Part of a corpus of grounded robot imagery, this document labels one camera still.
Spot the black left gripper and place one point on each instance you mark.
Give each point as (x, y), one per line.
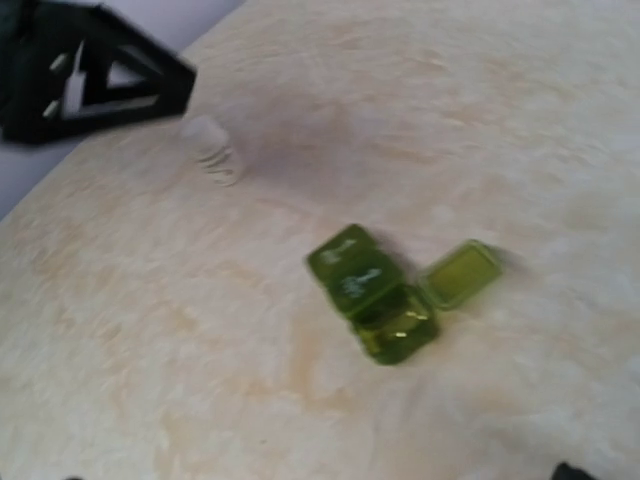
(71, 69)

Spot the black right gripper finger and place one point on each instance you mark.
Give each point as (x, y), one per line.
(565, 471)

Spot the small white pill bottle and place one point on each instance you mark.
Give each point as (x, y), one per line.
(209, 145)

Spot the green pill organizer box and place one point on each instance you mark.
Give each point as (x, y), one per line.
(362, 280)

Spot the yellow pills in organizer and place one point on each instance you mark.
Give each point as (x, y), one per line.
(397, 334)

